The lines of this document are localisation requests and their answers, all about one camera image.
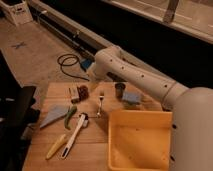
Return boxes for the black chair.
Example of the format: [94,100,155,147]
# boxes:
[0,51,40,171]

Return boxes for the white storage crate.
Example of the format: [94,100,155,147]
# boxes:
[0,0,33,26]

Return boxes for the silver metal fork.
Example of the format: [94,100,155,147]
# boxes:
[97,91,104,117]

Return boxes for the black cable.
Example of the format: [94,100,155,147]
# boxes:
[56,53,93,83]

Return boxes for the yellow plastic bin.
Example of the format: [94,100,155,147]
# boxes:
[108,110,172,171]

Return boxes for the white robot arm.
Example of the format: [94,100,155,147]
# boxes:
[87,46,213,171]

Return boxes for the metal window rail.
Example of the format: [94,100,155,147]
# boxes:
[26,0,213,101]

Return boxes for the blue power device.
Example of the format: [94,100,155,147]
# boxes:
[80,59,93,71]

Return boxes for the grey blue cloth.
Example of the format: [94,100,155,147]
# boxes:
[40,105,68,128]

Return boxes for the dark cup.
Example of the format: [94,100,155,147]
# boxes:
[115,82,126,99]

